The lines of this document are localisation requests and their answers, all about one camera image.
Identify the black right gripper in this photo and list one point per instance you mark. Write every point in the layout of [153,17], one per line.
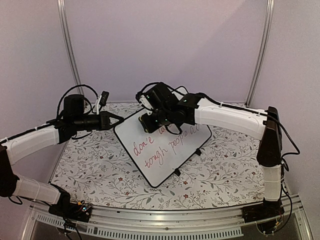
[151,128]

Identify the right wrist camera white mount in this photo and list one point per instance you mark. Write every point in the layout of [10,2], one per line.
[144,102]

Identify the white whiteboard black frame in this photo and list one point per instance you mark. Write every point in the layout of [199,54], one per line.
[159,154]

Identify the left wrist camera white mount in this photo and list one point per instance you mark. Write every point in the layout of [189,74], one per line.
[101,101]

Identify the aluminium corner post left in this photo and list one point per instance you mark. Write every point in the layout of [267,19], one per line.
[62,12]

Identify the aluminium corner post right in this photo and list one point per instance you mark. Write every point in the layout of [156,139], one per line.
[267,25]

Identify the aluminium corner post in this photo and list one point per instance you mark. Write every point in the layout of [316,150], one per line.
[62,12]
[267,25]

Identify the black whiteboard stand foot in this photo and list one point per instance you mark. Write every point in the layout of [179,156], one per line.
[198,152]
[177,172]

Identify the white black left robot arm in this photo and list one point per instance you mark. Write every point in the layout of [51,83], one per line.
[17,147]

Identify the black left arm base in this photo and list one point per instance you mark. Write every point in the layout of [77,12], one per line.
[78,211]

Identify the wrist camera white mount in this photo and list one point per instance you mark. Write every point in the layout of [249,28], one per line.
[144,102]
[101,101]

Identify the yellow black whiteboard eraser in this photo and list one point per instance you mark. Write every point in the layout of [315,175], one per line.
[141,122]

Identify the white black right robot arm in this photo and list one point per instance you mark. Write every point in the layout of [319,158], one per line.
[262,125]

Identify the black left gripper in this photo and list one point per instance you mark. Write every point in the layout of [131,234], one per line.
[107,114]

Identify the aluminium front rail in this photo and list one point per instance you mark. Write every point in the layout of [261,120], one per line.
[224,223]

